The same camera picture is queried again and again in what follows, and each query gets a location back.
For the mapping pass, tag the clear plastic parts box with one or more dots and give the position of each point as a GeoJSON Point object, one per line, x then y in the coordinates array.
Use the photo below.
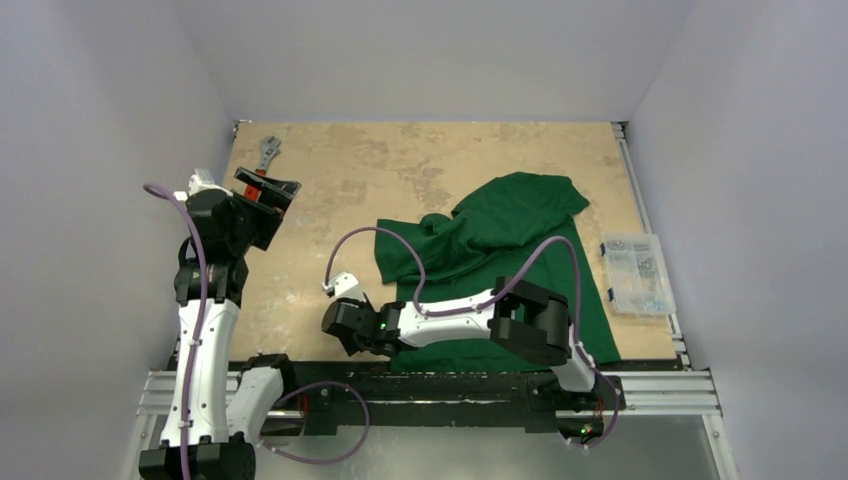
{"type": "Point", "coordinates": [638, 280]}

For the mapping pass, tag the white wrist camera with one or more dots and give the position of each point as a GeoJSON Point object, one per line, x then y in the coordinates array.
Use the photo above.
{"type": "Point", "coordinates": [344, 286]}
{"type": "Point", "coordinates": [200, 180]}

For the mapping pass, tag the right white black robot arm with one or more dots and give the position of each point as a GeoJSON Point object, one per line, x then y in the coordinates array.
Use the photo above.
{"type": "Point", "coordinates": [533, 323]}

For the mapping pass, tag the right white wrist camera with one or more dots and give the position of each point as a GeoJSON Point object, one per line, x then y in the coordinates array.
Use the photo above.
{"type": "Point", "coordinates": [344, 286]}

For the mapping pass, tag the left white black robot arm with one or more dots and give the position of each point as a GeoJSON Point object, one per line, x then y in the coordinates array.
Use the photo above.
{"type": "Point", "coordinates": [209, 434]}

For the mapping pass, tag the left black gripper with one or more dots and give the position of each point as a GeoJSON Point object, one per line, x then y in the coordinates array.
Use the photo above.
{"type": "Point", "coordinates": [270, 204]}

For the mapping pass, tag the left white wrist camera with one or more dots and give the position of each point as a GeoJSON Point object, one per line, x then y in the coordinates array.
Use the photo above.
{"type": "Point", "coordinates": [200, 180]}

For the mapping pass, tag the red handled adjustable wrench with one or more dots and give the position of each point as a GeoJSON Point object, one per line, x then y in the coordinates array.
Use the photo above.
{"type": "Point", "coordinates": [269, 149]}

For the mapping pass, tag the green t-shirt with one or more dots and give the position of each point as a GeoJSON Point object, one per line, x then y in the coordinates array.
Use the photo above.
{"type": "Point", "coordinates": [491, 233]}

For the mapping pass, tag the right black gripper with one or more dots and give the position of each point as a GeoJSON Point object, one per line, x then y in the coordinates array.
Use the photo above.
{"type": "Point", "coordinates": [337, 321]}

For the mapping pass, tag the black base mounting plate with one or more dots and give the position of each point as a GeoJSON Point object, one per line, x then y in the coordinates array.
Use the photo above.
{"type": "Point", "coordinates": [345, 394]}

